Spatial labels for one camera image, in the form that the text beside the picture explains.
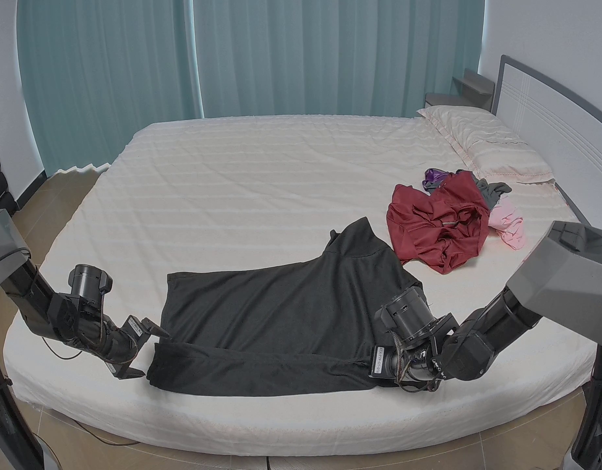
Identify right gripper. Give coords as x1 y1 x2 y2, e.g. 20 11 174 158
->
368 344 432 386

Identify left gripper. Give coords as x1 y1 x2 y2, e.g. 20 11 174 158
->
98 314 172 380

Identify black T-shirt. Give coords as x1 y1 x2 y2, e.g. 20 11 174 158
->
145 216 426 396

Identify dark red garment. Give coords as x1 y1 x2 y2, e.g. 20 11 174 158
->
385 170 491 275

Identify pink garment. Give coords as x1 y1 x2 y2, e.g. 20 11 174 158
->
489 199 528 251

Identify purple garment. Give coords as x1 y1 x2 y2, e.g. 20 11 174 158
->
422 168 460 196

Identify grey garment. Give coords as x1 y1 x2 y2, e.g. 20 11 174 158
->
474 178 513 210

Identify bed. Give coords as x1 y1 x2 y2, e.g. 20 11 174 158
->
2 54 602 458

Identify cream pillow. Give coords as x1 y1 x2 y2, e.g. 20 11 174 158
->
416 105 556 185

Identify blue-green curtain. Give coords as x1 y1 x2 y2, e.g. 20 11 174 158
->
17 0 206 175
191 0 487 117

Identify grey bedside table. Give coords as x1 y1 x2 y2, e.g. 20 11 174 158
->
424 68 496 112

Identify thin black cable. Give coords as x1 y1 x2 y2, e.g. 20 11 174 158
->
37 419 140 447

